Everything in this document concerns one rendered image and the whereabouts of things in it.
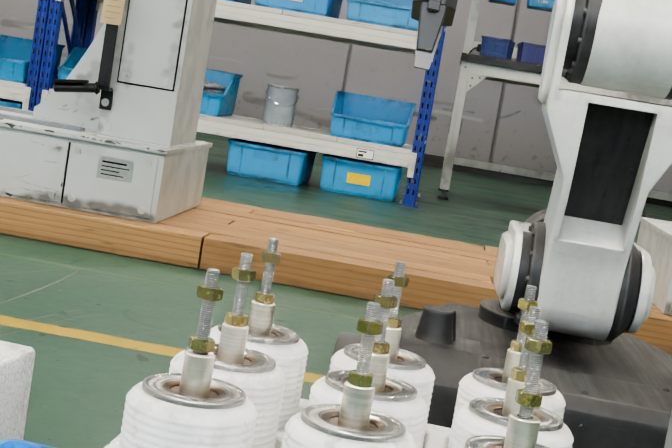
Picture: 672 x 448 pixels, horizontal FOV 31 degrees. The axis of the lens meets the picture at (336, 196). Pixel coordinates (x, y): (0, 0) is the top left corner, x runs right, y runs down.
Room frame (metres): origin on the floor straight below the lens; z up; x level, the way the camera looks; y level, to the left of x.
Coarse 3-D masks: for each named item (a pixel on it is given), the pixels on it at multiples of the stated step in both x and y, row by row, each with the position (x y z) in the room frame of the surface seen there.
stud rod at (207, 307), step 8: (208, 272) 0.85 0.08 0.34; (216, 272) 0.85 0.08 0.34; (208, 280) 0.85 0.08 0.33; (216, 280) 0.85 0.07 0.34; (216, 288) 0.86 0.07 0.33; (208, 304) 0.85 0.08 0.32; (200, 312) 0.85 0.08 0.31; (208, 312) 0.85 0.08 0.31; (200, 320) 0.85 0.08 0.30; (208, 320) 0.85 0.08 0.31; (200, 328) 0.85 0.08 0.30; (208, 328) 0.85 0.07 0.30; (200, 336) 0.85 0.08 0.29; (208, 336) 0.86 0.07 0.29; (200, 352) 0.85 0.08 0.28
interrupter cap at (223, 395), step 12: (144, 384) 0.84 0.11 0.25; (156, 384) 0.85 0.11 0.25; (168, 384) 0.86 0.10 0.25; (216, 384) 0.88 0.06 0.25; (228, 384) 0.88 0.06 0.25; (156, 396) 0.83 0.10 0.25; (168, 396) 0.82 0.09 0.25; (180, 396) 0.83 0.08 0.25; (216, 396) 0.86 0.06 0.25; (228, 396) 0.85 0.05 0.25; (240, 396) 0.85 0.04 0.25; (204, 408) 0.82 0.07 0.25; (216, 408) 0.83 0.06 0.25
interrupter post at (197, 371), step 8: (192, 352) 0.85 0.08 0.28; (184, 360) 0.85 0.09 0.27; (192, 360) 0.85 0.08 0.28; (200, 360) 0.85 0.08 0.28; (208, 360) 0.85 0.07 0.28; (184, 368) 0.85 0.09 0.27; (192, 368) 0.85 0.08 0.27; (200, 368) 0.85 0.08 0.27; (208, 368) 0.85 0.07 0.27; (184, 376) 0.85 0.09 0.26; (192, 376) 0.85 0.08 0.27; (200, 376) 0.85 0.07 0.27; (208, 376) 0.85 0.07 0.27; (184, 384) 0.85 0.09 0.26; (192, 384) 0.85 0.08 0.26; (200, 384) 0.85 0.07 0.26; (208, 384) 0.85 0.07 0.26; (184, 392) 0.85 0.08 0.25; (192, 392) 0.85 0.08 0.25; (200, 392) 0.85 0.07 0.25; (208, 392) 0.85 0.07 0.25
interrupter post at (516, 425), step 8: (512, 416) 0.82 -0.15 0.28; (512, 424) 0.82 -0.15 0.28; (520, 424) 0.82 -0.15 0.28; (528, 424) 0.82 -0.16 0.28; (536, 424) 0.82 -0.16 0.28; (512, 432) 0.82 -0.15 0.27; (520, 432) 0.82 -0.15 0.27; (528, 432) 0.82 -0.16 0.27; (536, 432) 0.82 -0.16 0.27; (512, 440) 0.82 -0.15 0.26; (520, 440) 0.82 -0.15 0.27; (528, 440) 0.82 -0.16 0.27; (536, 440) 0.82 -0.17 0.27
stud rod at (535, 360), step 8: (536, 328) 0.83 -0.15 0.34; (544, 328) 0.82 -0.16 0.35; (536, 336) 0.83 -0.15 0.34; (544, 336) 0.82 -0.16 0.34; (528, 360) 0.83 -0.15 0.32; (536, 360) 0.82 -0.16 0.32; (528, 368) 0.83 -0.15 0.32; (536, 368) 0.82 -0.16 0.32; (528, 376) 0.83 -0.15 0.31; (536, 376) 0.82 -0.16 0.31; (528, 384) 0.83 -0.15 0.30; (536, 384) 0.82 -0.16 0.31; (528, 392) 0.82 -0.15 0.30; (536, 392) 0.83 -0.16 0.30; (520, 408) 0.83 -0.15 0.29; (528, 408) 0.82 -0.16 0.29; (520, 416) 0.83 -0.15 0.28; (528, 416) 0.82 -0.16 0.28
